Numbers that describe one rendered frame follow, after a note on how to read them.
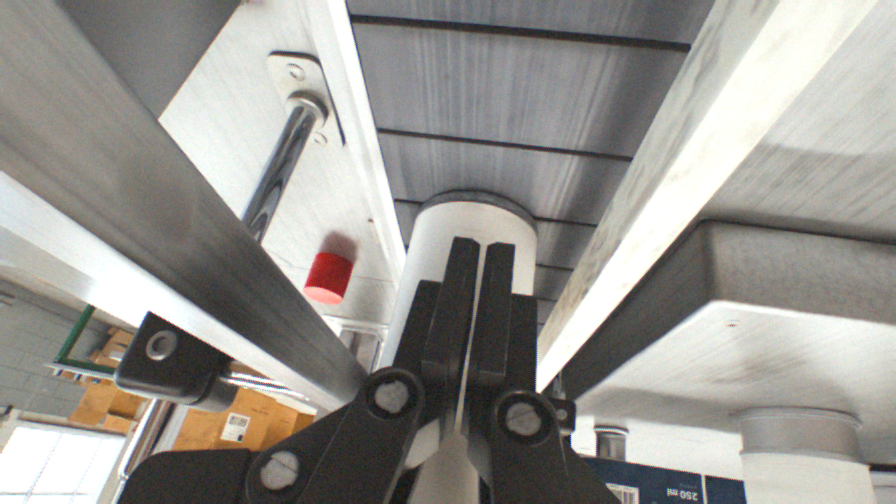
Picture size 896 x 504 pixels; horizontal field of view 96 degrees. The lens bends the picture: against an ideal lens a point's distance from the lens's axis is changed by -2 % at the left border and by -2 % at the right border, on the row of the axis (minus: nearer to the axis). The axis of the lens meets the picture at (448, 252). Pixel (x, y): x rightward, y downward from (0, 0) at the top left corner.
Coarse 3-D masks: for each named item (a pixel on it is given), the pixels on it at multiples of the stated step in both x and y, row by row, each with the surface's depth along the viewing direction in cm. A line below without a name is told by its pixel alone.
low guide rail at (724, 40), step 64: (768, 0) 5; (832, 0) 5; (704, 64) 7; (768, 64) 6; (704, 128) 7; (768, 128) 7; (640, 192) 10; (704, 192) 9; (640, 256) 11; (576, 320) 16
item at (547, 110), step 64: (384, 0) 10; (448, 0) 10; (512, 0) 9; (576, 0) 9; (640, 0) 9; (704, 0) 9; (384, 64) 11; (448, 64) 11; (512, 64) 11; (576, 64) 10; (640, 64) 10; (384, 128) 14; (448, 128) 13; (512, 128) 13; (576, 128) 12; (640, 128) 12; (512, 192) 15; (576, 192) 15; (576, 256) 18
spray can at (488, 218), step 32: (448, 192) 16; (480, 192) 15; (416, 224) 17; (448, 224) 15; (480, 224) 15; (512, 224) 15; (416, 256) 15; (448, 256) 14; (480, 256) 14; (512, 288) 14; (384, 352) 14; (448, 448) 11; (448, 480) 11
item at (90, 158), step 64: (0, 0) 3; (0, 64) 3; (64, 64) 3; (0, 128) 3; (64, 128) 3; (128, 128) 4; (0, 192) 3; (64, 192) 3; (128, 192) 4; (192, 192) 5; (64, 256) 4; (128, 256) 4; (192, 256) 5; (256, 256) 6; (192, 320) 6; (256, 320) 7; (320, 320) 9; (320, 384) 10
